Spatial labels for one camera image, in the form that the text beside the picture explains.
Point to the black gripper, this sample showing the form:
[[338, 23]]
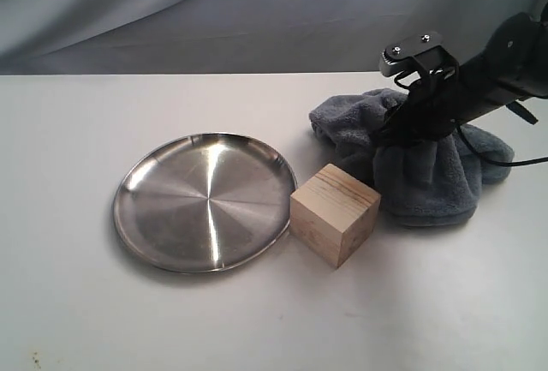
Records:
[[424, 115]]

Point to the grey-blue fluffy towel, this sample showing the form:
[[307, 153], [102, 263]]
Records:
[[435, 183]]

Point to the light wooden cube block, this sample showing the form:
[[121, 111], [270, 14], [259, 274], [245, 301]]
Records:
[[333, 213]]

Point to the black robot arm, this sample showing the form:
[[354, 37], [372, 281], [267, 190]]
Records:
[[510, 69]]

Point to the round stainless steel plate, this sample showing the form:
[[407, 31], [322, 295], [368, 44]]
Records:
[[204, 203]]

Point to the grey fabric backdrop curtain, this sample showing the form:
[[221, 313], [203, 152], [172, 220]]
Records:
[[232, 36]]

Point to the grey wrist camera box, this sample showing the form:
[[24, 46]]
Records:
[[423, 53]]

